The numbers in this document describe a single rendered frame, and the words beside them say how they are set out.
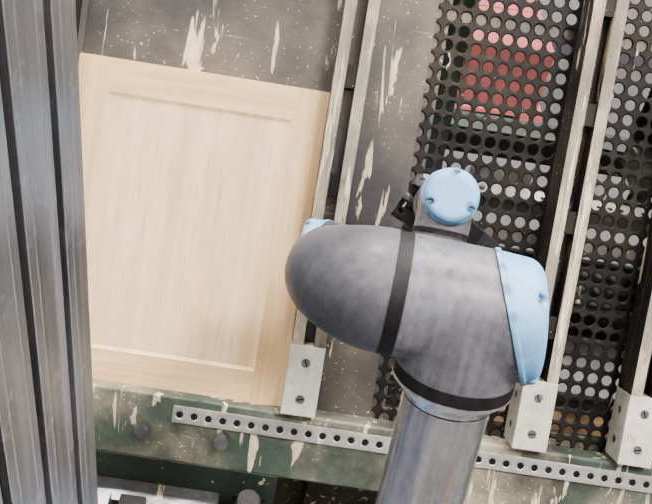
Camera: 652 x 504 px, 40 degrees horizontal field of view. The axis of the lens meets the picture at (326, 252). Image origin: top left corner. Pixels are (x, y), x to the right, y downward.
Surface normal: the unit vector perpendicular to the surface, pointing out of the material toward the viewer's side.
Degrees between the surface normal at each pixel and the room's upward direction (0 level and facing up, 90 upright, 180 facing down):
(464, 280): 26
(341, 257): 39
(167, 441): 56
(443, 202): 47
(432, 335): 80
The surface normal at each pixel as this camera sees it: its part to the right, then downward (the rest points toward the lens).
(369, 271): -0.20, -0.30
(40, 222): 0.98, 0.18
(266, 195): 0.01, 0.11
